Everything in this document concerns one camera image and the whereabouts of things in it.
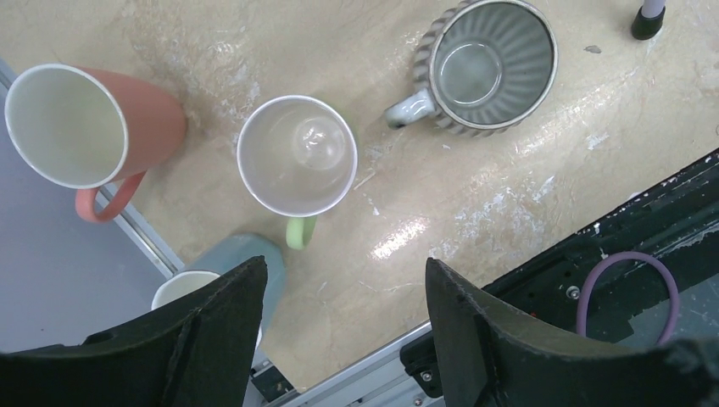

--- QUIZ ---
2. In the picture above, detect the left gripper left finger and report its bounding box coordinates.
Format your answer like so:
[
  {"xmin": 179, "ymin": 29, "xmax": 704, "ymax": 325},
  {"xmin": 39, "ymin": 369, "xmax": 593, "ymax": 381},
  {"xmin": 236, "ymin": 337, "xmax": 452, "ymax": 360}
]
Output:
[{"xmin": 1, "ymin": 256, "xmax": 268, "ymax": 406}]

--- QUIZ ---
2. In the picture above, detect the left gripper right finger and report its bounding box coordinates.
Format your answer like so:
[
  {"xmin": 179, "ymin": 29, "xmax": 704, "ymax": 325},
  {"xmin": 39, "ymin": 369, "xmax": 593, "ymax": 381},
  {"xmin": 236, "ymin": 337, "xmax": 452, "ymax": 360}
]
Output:
[{"xmin": 426, "ymin": 259, "xmax": 718, "ymax": 406}]

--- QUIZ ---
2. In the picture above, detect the light blue faceted mug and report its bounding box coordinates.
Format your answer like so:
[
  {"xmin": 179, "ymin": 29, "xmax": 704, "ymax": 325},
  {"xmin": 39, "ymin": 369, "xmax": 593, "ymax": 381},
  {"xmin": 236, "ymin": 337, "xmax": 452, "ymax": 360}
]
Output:
[{"xmin": 151, "ymin": 233, "xmax": 287, "ymax": 349}]

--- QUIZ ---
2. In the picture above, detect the light green mug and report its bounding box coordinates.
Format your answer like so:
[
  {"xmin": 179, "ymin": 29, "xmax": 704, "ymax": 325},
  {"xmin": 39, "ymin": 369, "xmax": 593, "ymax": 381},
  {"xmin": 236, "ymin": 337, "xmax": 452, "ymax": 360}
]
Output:
[{"xmin": 236, "ymin": 95, "xmax": 359, "ymax": 250}]

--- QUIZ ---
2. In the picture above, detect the salmon pink mug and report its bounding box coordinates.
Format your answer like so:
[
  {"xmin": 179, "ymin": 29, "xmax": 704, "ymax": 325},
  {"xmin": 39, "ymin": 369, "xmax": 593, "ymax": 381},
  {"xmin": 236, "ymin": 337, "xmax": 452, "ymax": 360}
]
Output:
[{"xmin": 4, "ymin": 64, "xmax": 187, "ymax": 223}]

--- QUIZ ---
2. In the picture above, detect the grey ribbed mug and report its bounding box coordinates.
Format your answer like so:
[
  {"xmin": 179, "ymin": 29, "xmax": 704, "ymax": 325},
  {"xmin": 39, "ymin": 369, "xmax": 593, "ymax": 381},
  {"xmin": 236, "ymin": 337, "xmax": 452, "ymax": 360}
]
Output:
[{"xmin": 384, "ymin": 1, "xmax": 558, "ymax": 137}]

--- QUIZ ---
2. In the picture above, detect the perforated music stand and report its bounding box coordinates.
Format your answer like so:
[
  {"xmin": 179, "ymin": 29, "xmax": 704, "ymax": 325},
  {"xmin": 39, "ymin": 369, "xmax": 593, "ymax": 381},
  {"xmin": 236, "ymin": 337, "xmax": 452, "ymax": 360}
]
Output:
[{"xmin": 631, "ymin": 0, "xmax": 666, "ymax": 41}]

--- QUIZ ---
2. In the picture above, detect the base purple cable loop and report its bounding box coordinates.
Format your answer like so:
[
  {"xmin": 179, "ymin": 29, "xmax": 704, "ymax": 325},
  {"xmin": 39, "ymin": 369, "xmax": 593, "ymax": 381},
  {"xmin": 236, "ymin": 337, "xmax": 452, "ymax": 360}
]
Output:
[{"xmin": 576, "ymin": 251, "xmax": 681, "ymax": 347}]

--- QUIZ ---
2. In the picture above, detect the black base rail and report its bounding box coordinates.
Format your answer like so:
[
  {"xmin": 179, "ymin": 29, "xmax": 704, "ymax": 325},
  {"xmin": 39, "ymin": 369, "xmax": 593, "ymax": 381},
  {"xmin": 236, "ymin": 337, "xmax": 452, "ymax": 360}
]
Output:
[{"xmin": 479, "ymin": 152, "xmax": 718, "ymax": 350}]

